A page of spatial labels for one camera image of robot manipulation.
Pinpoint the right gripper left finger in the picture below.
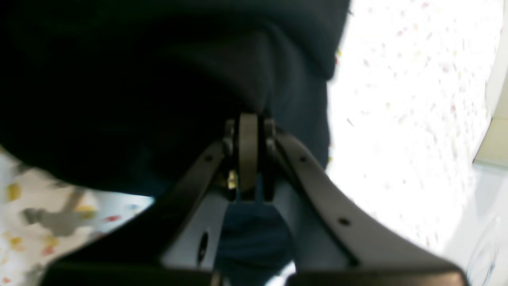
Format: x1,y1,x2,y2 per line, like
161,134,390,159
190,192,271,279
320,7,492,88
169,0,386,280
40,120,235,286

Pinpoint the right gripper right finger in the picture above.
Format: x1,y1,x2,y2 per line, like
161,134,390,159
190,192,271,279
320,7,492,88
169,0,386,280
264,119,468,286

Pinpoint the black t-shirt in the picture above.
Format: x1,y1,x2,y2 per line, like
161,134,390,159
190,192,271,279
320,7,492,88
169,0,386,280
1,0,350,286

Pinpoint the terrazzo patterned tablecloth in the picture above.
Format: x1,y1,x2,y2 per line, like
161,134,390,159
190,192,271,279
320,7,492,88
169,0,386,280
0,0,504,286

